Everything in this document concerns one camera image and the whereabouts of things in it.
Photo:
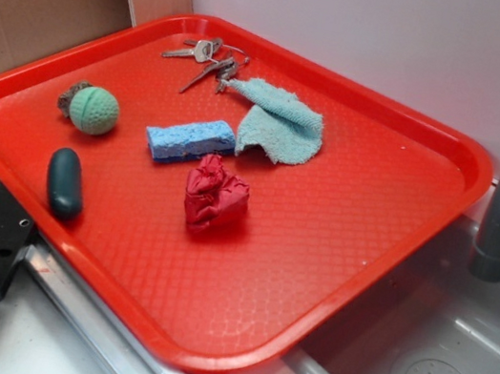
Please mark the dark green oval case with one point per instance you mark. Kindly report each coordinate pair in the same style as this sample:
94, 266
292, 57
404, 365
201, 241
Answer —
64, 184

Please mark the green dimpled ball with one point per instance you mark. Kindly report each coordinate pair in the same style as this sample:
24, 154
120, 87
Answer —
94, 111

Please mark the brown scouring pad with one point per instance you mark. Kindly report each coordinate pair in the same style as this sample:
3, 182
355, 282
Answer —
65, 99

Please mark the light teal washcloth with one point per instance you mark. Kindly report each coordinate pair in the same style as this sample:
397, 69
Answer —
286, 129

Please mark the silver key bunch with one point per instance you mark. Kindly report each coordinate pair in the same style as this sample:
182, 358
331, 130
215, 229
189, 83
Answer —
218, 59

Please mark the blue sponge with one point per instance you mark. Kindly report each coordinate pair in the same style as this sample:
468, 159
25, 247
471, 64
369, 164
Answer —
190, 141

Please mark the crumpled red fabric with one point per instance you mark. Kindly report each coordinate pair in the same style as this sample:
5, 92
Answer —
214, 196

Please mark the red plastic tray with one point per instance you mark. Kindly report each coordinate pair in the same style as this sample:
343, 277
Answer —
315, 236

